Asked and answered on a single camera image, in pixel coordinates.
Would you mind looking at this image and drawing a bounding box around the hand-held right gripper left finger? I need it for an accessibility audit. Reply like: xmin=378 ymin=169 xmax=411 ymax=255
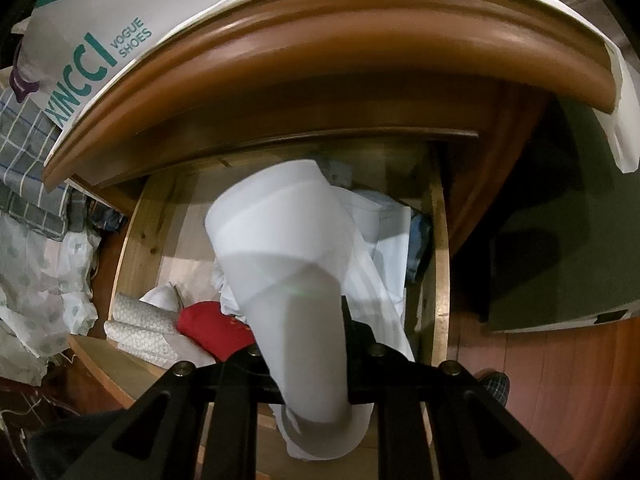
xmin=65 ymin=344 xmax=284 ymax=480

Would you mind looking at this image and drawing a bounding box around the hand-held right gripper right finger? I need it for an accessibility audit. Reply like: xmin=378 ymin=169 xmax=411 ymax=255
xmin=341 ymin=295 xmax=558 ymax=480

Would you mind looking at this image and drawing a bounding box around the red garment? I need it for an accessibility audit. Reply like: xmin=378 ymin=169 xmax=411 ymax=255
xmin=176 ymin=301 xmax=257 ymax=364

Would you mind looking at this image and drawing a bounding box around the white underwear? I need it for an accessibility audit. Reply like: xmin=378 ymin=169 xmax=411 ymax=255
xmin=205 ymin=159 xmax=374 ymax=461

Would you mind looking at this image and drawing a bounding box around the wooden drawer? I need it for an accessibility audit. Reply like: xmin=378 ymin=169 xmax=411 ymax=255
xmin=67 ymin=146 xmax=453 ymax=480

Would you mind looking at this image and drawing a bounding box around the white shoe box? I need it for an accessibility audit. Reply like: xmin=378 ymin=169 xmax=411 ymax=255
xmin=12 ymin=0 xmax=311 ymax=133

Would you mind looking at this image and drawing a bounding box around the plaid slipper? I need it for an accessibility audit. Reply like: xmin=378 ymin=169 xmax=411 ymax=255
xmin=472 ymin=369 xmax=511 ymax=409

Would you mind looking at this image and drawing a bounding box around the white dotted rolled cloth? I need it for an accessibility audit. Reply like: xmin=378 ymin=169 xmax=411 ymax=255
xmin=112 ymin=294 xmax=182 ymax=332
xmin=104 ymin=321 xmax=179 ymax=362

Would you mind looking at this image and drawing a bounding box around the white striped cloth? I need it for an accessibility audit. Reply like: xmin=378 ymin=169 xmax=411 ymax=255
xmin=350 ymin=187 xmax=417 ymax=362

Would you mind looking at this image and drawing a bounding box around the grey plaid cloth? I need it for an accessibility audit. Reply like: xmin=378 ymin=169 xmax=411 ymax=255
xmin=0 ymin=85 xmax=101 ymax=241

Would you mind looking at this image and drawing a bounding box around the white dotted paper cover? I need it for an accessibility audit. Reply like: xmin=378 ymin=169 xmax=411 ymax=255
xmin=165 ymin=0 xmax=640 ymax=175

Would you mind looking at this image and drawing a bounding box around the brown wooden nightstand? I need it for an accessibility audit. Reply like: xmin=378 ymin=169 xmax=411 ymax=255
xmin=42 ymin=0 xmax=618 ymax=261

